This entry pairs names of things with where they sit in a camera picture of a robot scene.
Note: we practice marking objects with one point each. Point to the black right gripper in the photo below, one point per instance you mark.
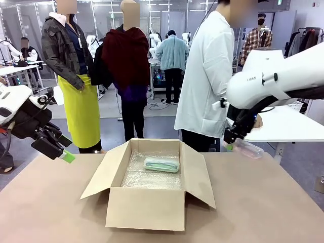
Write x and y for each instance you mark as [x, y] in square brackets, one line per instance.
[240, 124]

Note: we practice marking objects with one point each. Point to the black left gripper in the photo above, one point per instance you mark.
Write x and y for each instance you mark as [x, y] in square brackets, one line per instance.
[30, 121]

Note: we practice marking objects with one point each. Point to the clear pink glasses case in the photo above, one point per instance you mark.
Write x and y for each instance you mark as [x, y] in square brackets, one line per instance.
[249, 149]

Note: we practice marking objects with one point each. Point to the mint green glasses case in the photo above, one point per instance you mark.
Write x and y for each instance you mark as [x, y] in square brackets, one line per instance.
[162, 165]

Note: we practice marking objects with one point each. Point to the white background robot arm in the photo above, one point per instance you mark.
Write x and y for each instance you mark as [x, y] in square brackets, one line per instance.
[155, 43]
[91, 45]
[11, 49]
[186, 38]

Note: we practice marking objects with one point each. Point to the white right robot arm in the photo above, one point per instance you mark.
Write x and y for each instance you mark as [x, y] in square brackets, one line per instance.
[258, 83]

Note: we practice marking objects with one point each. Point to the person's right hand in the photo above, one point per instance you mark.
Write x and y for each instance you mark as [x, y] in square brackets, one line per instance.
[258, 123]

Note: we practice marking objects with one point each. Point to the mannequin with yellow skirt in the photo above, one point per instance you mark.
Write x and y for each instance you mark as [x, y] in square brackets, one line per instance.
[81, 108]

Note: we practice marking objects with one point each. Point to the white side table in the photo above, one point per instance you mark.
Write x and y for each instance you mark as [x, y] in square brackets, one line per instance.
[286, 126]

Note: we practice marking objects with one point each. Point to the person in white shirt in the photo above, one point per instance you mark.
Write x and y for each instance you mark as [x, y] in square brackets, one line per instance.
[202, 76]

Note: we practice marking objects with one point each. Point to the white desk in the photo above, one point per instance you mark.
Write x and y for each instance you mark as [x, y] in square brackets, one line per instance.
[17, 69]

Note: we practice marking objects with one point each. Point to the black cap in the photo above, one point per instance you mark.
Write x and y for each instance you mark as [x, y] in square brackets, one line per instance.
[20, 64]

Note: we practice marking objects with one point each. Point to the white cabinet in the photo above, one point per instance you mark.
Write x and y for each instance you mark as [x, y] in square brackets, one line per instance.
[316, 108]

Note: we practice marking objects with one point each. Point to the seated person in varsity jacket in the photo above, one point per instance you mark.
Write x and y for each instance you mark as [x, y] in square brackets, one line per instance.
[30, 53]

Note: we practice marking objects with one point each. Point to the clear bubble wrap sheet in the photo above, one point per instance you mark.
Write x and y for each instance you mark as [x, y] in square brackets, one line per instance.
[152, 181]

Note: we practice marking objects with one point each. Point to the workbench with electronics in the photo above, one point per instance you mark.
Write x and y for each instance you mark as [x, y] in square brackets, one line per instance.
[159, 78]

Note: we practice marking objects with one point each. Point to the person in plaid shirt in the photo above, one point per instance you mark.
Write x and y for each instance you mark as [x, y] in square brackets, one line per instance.
[253, 40]

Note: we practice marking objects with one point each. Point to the person in light blue jacket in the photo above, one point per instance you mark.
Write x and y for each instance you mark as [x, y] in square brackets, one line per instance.
[172, 55]

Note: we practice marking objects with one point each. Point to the mannequin with dark red shawl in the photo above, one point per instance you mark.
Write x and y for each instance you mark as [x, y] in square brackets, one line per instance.
[126, 65]

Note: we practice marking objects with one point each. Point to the large open cardboard box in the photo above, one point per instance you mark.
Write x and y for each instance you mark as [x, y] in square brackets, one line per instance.
[144, 207]

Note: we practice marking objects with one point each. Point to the grey door panel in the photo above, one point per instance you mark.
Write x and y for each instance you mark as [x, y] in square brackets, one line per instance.
[283, 33]

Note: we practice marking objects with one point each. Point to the clothes rack with coats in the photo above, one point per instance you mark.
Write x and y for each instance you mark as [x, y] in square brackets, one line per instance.
[306, 41]

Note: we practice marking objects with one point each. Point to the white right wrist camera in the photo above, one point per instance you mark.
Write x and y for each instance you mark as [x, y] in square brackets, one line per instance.
[220, 103]

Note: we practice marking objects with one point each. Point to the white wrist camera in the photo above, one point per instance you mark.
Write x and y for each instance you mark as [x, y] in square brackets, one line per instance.
[220, 103]
[57, 97]

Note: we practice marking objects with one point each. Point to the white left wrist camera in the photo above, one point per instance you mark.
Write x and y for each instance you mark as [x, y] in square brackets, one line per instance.
[57, 97]

